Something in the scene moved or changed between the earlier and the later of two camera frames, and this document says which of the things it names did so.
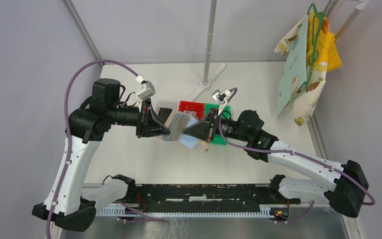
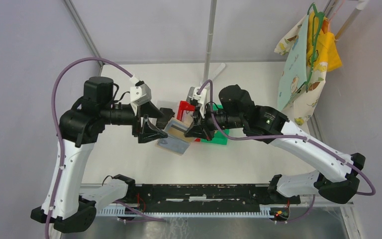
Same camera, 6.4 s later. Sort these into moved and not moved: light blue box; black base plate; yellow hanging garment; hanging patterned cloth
Moved: light blue box
Not moved: hanging patterned cloth; yellow hanging garment; black base plate
